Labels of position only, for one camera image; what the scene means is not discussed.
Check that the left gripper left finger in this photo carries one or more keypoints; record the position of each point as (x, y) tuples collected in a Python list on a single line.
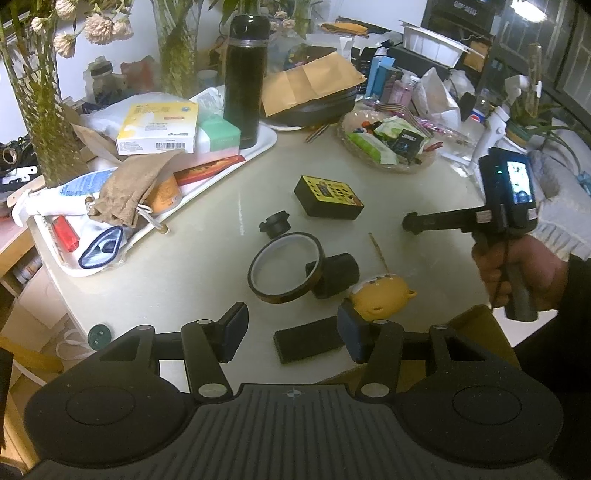
[(203, 345)]

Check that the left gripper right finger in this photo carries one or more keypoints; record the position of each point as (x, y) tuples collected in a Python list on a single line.
[(381, 346)]

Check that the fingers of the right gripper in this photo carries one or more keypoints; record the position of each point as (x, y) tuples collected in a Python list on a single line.
[(466, 220)]

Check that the yellow pig toy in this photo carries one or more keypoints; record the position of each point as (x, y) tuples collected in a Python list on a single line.
[(380, 297)]

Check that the amber clear tape roll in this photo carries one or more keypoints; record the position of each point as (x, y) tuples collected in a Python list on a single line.
[(287, 268)]

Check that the black lens cap knob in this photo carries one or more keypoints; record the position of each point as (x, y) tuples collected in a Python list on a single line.
[(275, 225)]

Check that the person's right hand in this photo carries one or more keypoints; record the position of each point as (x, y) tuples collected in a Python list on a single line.
[(544, 274)]

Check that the black rectangular block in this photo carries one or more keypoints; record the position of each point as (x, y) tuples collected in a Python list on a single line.
[(308, 340)]

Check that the wooden stick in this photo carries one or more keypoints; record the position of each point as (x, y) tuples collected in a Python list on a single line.
[(379, 253)]

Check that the green round cap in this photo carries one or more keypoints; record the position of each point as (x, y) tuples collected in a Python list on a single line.
[(99, 336)]

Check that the cardboard box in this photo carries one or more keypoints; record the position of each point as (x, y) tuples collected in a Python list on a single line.
[(478, 324)]

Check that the glass snack dish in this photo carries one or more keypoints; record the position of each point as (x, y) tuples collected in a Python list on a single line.
[(391, 141)]

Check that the black cylindrical adapter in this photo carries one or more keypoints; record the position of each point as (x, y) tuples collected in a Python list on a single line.
[(337, 274)]

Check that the blue white mask package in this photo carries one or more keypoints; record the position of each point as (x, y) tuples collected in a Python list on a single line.
[(103, 249)]

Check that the yellow black box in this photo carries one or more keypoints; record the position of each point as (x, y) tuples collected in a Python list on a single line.
[(329, 199)]

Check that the white serving tray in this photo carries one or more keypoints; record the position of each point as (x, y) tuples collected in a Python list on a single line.
[(99, 130)]

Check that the orange round tin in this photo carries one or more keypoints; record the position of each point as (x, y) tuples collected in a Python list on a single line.
[(164, 196)]

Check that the red flat box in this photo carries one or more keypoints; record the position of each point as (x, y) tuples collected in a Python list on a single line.
[(206, 171)]

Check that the green tissue box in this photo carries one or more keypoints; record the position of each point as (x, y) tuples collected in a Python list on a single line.
[(216, 135)]

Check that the yellow white carton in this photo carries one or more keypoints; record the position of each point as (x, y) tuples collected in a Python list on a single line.
[(152, 128)]

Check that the black thermos bottle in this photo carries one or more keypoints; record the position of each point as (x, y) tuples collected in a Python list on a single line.
[(245, 69)]

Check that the glass vase with bamboo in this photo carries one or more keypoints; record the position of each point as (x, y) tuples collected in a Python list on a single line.
[(176, 27)]

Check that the glass vase with flowers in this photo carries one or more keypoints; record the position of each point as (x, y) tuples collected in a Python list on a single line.
[(34, 35)]

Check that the beige drawstring pouch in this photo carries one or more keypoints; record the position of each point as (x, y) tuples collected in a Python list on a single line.
[(128, 186)]

